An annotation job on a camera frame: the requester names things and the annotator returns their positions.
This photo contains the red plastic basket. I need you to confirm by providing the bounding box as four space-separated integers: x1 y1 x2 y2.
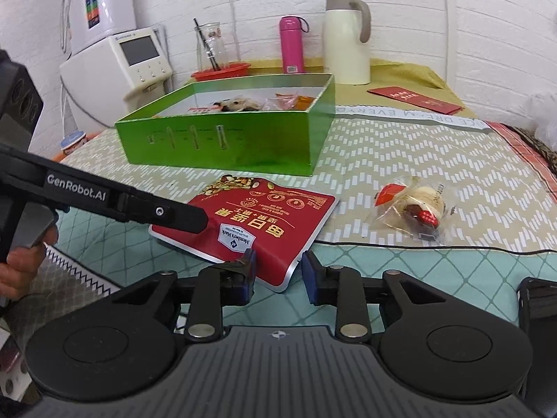
192 62 251 82

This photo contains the clear wrapped pastry snack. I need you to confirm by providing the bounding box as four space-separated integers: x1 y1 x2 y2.
367 176 458 245

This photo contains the green cardboard box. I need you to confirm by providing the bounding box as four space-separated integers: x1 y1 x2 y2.
116 73 335 176

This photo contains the olive yellow tablecloth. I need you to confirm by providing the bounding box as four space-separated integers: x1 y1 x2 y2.
182 56 458 116

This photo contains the white water dispenser with screen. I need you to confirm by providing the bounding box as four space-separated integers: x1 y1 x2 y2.
60 28 173 133

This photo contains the pink thermos bottle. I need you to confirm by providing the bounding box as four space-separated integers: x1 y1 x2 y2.
278 15 310 73

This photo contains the cream thermal jug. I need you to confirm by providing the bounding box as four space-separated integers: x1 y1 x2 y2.
322 0 371 85

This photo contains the red mixed nuts bag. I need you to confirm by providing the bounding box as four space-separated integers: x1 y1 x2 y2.
149 175 338 293

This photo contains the red envelope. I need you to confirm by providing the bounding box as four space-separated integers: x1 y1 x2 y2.
368 87 463 115

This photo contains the beige zigzag table mat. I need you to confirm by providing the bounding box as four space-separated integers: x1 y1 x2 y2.
272 114 556 253

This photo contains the white water purifier unit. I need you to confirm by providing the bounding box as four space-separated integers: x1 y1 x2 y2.
69 0 137 55

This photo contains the person's left hand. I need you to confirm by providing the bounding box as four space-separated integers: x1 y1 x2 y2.
0 225 58 300

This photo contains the clear glass carafe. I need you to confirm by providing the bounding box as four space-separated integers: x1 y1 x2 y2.
195 22 229 71

